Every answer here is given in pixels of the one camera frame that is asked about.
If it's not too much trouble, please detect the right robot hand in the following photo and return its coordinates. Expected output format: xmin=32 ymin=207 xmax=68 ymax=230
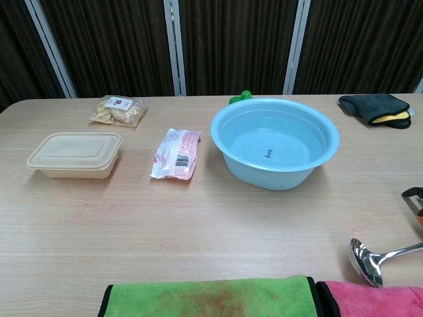
xmin=401 ymin=186 xmax=423 ymax=229

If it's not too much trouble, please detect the metal ladle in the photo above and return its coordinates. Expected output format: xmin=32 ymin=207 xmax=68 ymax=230
xmin=349 ymin=237 xmax=423 ymax=288

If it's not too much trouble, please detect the light blue bowl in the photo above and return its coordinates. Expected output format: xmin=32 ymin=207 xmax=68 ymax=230
xmin=210 ymin=98 xmax=340 ymax=192

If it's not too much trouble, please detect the dark grey folded cloth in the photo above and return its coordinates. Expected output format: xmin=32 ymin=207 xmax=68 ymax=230
xmin=338 ymin=93 xmax=412 ymax=129

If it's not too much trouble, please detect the pink microfibre towel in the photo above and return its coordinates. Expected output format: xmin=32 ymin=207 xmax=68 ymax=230
xmin=315 ymin=280 xmax=423 ymax=317

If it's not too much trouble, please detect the green toy block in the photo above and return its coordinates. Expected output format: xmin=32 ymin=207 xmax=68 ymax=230
xmin=229 ymin=90 xmax=254 ymax=104

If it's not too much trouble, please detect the green microfibre towel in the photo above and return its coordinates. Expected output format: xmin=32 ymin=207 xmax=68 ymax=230
xmin=98 ymin=275 xmax=318 ymax=317

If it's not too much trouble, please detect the black folding screen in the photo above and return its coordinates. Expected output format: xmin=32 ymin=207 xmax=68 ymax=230
xmin=0 ymin=0 xmax=423 ymax=113

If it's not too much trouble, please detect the pink white snack packet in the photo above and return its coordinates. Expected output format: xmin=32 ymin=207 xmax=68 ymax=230
xmin=150 ymin=127 xmax=202 ymax=182

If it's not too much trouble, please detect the clear bag of chips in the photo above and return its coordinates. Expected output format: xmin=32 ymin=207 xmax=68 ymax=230
xmin=88 ymin=94 xmax=148 ymax=128

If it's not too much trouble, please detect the beige lidded lunch box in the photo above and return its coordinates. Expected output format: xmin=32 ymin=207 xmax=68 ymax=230
xmin=26 ymin=131 xmax=123 ymax=180

